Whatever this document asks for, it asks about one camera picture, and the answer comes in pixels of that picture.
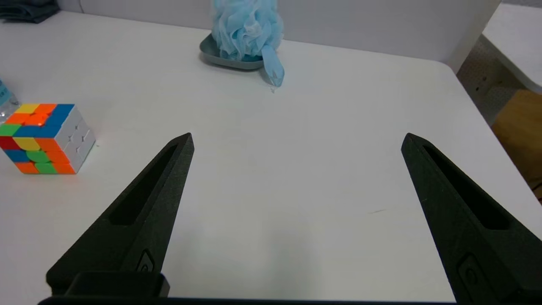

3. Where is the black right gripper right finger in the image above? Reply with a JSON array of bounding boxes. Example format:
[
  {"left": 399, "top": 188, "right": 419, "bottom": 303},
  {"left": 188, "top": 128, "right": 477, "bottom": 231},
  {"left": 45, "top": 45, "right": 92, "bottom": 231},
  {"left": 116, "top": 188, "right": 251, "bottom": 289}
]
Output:
[{"left": 401, "top": 133, "right": 542, "bottom": 304}]

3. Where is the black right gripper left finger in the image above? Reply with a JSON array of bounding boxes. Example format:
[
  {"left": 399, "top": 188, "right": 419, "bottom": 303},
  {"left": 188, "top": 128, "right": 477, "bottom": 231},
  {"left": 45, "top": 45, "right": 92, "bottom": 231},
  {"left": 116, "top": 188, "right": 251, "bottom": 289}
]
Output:
[{"left": 46, "top": 133, "right": 195, "bottom": 296}]

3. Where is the light blue mesh bath loofah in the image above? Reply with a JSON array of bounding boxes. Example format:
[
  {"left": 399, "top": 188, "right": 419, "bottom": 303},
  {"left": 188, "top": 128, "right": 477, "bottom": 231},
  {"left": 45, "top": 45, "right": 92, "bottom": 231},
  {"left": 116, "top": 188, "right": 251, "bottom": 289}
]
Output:
[{"left": 210, "top": 0, "right": 285, "bottom": 87}]

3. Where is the grey-green plastic dish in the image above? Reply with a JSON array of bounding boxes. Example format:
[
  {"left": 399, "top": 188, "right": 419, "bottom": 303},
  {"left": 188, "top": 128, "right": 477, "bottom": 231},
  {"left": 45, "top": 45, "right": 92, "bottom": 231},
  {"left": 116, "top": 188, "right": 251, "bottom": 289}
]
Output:
[{"left": 199, "top": 34, "right": 265, "bottom": 71}]

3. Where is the multicolour puzzle cube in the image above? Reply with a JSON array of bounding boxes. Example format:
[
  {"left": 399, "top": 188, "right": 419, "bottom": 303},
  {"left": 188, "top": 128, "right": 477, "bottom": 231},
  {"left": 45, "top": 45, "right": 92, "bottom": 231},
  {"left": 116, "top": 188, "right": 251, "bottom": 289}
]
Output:
[{"left": 0, "top": 104, "right": 96, "bottom": 175}]

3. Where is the clear blue-capped water bottle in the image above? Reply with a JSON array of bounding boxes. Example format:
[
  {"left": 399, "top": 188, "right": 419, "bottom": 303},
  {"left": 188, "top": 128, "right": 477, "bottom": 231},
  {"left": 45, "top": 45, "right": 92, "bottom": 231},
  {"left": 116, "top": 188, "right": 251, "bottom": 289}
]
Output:
[{"left": 0, "top": 80, "right": 21, "bottom": 123}]

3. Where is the white side table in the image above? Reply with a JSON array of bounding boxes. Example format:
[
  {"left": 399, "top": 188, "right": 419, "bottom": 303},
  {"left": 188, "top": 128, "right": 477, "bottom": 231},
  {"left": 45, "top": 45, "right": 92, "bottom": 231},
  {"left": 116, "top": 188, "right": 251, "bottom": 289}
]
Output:
[{"left": 481, "top": 2, "right": 542, "bottom": 94}]

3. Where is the dark grey folded cloth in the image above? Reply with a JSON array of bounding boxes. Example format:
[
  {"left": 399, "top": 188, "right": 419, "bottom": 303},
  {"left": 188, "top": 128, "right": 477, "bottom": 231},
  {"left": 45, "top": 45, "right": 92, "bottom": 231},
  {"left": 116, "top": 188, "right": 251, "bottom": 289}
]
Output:
[{"left": 0, "top": 0, "right": 60, "bottom": 24}]

